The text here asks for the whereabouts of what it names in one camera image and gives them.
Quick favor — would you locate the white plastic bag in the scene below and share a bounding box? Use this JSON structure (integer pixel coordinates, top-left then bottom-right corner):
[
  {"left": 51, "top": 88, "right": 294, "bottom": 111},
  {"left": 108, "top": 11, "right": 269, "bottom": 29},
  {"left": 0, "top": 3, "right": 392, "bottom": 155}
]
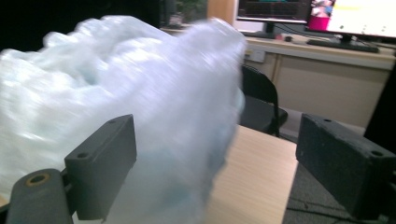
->
[{"left": 0, "top": 14, "right": 248, "bottom": 224}]

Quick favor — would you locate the beige office desk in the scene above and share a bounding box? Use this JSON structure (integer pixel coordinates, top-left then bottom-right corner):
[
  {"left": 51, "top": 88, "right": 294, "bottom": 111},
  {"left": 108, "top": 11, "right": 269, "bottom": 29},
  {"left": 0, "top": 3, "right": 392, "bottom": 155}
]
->
[{"left": 160, "top": 26, "right": 396, "bottom": 129}]

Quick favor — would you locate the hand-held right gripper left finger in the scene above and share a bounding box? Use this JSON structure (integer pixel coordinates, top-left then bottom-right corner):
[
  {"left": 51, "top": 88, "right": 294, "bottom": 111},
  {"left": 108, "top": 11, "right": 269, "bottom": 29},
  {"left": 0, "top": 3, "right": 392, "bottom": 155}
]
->
[{"left": 64, "top": 113, "right": 138, "bottom": 222}]

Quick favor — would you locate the black folding chair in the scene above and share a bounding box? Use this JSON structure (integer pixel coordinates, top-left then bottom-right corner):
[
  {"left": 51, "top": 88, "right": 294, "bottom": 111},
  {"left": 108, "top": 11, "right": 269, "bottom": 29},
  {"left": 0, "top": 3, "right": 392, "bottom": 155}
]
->
[{"left": 238, "top": 63, "right": 290, "bottom": 138}]

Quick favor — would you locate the dark screen monitor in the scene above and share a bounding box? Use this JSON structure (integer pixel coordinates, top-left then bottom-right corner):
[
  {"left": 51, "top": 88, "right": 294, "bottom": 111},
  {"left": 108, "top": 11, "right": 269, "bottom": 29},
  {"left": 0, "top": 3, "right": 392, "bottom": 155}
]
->
[{"left": 235, "top": 0, "right": 313, "bottom": 40}]

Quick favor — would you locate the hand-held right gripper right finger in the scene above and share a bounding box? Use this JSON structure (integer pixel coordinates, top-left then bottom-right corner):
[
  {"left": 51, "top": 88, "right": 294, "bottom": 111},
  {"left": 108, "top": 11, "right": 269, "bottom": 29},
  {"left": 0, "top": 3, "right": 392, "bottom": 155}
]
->
[{"left": 295, "top": 112, "right": 396, "bottom": 221}]

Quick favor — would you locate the bright screen monitor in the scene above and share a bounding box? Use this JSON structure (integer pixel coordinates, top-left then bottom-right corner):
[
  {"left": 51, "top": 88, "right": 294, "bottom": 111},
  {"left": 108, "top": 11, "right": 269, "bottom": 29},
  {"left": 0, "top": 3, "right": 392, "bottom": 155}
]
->
[{"left": 305, "top": 0, "right": 396, "bottom": 54}]

